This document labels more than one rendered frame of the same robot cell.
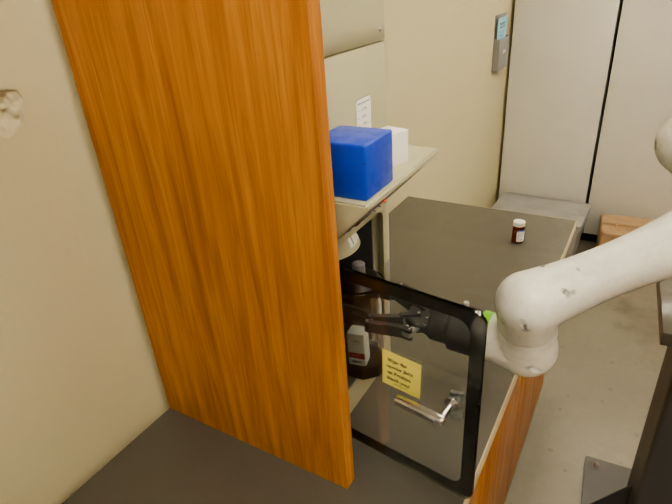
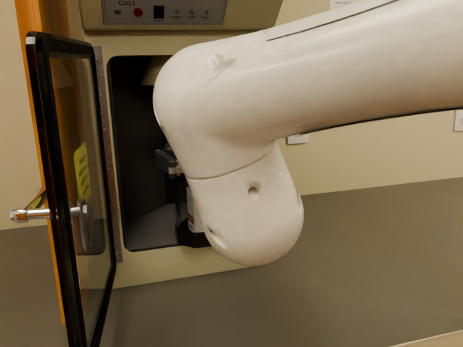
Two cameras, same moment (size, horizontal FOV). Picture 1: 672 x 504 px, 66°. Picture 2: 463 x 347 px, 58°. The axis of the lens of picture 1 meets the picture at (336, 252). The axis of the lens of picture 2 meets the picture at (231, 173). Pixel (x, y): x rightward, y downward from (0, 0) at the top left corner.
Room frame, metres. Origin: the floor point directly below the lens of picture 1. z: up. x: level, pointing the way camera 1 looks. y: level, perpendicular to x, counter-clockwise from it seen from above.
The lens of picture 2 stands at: (0.43, -0.60, 1.36)
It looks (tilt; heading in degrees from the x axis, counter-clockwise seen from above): 15 degrees down; 42
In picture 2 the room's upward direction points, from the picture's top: 1 degrees counter-clockwise
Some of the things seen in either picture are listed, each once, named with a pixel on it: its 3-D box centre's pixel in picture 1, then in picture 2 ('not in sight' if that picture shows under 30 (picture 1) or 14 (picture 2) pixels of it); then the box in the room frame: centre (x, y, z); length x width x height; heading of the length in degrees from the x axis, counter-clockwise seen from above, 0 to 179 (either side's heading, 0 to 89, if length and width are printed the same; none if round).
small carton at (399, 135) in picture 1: (389, 146); not in sight; (0.94, -0.11, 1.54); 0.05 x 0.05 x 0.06; 41
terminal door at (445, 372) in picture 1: (397, 381); (85, 191); (0.70, -0.09, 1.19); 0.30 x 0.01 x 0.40; 50
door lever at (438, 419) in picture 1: (425, 404); (46, 203); (0.63, -0.13, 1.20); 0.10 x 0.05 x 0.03; 50
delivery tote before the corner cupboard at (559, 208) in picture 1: (536, 229); not in sight; (3.26, -1.42, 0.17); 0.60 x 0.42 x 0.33; 56
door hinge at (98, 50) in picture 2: not in sight; (105, 163); (0.80, 0.03, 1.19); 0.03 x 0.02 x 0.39; 148
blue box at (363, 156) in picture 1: (352, 161); not in sight; (0.82, -0.04, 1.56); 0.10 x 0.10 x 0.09; 58
